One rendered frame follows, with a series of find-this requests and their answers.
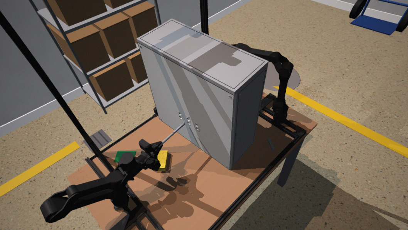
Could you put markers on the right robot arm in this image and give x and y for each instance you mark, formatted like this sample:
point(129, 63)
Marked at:
point(112, 187)

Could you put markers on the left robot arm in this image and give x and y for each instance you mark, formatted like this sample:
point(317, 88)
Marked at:
point(280, 107)

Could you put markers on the yellow sponge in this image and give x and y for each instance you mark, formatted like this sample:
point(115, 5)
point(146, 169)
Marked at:
point(163, 157)

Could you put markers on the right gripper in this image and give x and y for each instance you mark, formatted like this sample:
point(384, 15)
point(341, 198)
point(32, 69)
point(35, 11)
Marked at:
point(149, 149)

